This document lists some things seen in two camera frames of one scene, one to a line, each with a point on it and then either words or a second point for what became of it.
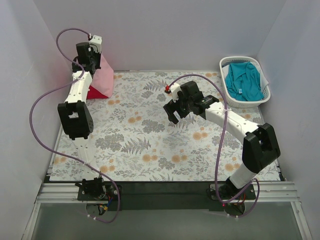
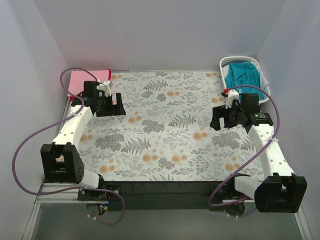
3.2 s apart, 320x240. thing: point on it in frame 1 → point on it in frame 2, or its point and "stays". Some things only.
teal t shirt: x=243 y=82 stays
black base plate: x=166 y=196 stays
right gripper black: x=175 y=108 → x=223 y=116
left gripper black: x=93 y=60 → x=110 y=105
